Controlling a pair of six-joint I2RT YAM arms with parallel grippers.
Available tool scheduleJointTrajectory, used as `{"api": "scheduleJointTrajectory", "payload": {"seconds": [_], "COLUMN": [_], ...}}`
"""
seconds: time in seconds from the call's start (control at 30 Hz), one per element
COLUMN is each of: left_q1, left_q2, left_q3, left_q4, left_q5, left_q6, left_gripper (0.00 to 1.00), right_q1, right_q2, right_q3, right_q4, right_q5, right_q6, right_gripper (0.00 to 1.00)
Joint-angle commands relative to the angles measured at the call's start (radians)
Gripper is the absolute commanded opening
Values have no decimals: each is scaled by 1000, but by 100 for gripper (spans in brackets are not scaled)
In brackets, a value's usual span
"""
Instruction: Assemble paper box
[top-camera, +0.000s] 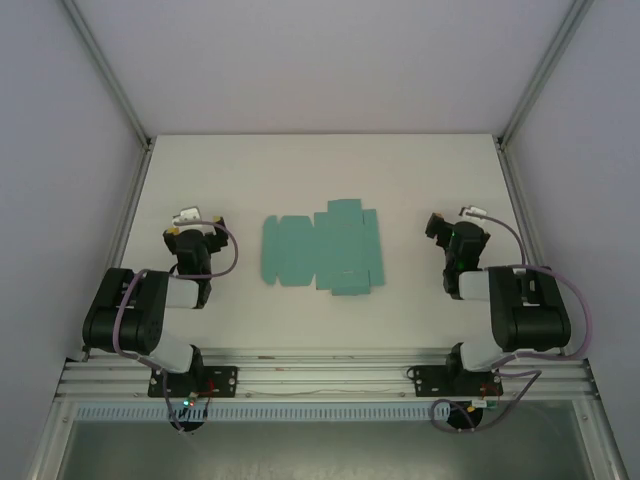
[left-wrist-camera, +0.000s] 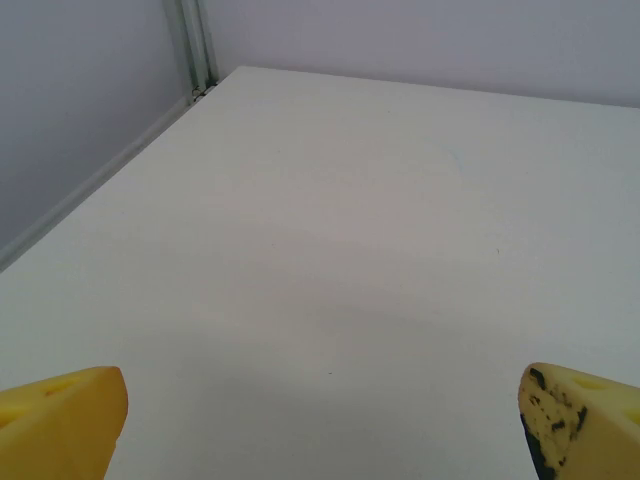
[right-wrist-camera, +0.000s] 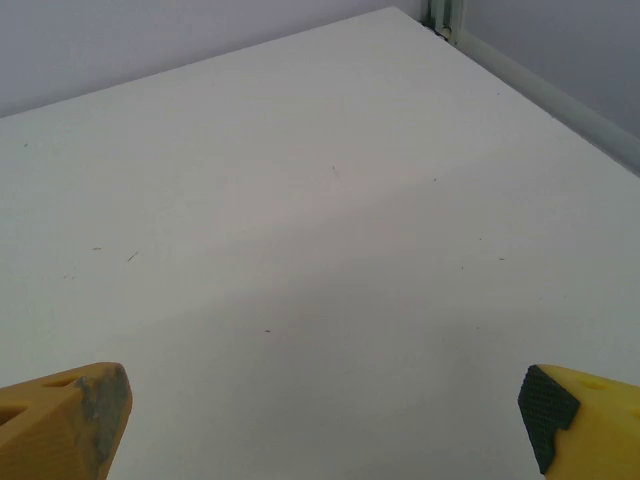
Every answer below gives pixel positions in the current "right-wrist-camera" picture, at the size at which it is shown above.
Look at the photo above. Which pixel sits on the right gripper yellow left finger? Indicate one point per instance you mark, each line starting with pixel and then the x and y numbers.
pixel 45 430

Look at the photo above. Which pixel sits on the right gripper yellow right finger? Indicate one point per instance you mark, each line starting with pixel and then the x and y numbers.
pixel 595 430

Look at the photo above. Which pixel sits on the aluminium frame side rail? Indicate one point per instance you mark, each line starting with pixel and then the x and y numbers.
pixel 550 95

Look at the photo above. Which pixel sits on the aluminium frame post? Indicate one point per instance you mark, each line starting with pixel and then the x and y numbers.
pixel 444 15

